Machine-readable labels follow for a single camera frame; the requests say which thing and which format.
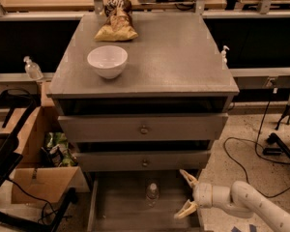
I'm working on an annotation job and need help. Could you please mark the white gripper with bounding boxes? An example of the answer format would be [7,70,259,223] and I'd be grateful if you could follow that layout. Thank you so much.
[174,169,231,219]

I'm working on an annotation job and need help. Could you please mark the clear plastic water bottle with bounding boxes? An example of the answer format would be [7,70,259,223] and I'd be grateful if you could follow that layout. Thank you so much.
[146,183,160,207]

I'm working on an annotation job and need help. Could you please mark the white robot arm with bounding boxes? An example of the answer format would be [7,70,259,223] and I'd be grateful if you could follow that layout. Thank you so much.
[174,169,290,232]

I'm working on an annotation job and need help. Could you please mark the top grey drawer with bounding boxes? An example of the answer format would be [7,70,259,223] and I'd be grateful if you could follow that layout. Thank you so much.
[58,113,228,143]

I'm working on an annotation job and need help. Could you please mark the open bottom grey drawer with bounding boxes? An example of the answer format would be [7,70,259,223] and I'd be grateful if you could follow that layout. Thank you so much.
[87,170,202,232]

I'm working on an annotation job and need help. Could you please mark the middle grey drawer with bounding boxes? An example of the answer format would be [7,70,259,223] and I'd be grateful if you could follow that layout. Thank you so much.
[75,151,211,172]

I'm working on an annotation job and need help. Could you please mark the grey drawer cabinet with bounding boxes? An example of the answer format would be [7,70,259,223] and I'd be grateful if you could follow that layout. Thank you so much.
[46,13,240,232]

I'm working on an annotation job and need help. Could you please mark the small white pump bottle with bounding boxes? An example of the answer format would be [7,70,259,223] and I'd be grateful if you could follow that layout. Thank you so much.
[220,45,230,65]

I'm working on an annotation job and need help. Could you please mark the clear pump sanitizer bottle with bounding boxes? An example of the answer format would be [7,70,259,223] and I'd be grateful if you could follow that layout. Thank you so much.
[23,56,44,80]

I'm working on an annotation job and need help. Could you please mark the black floor bar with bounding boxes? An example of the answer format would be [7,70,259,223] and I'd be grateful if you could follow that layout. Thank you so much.
[262,132,290,159]

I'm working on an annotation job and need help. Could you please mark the green snack bags in box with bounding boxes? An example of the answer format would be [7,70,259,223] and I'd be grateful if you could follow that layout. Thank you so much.
[41,131,77,167]

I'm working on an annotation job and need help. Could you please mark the open cardboard box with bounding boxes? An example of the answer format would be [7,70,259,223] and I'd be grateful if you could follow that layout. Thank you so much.
[0,97,89,204]

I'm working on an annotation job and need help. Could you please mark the white ceramic bowl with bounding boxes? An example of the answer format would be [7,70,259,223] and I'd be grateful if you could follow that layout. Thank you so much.
[87,45,128,79]

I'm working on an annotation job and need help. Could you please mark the yellow chip bag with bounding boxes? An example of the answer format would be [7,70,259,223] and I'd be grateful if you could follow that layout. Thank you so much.
[95,0,138,42]

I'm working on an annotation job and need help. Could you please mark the black floor cable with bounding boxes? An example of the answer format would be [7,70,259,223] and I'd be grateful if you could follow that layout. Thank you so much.
[222,87,290,199]

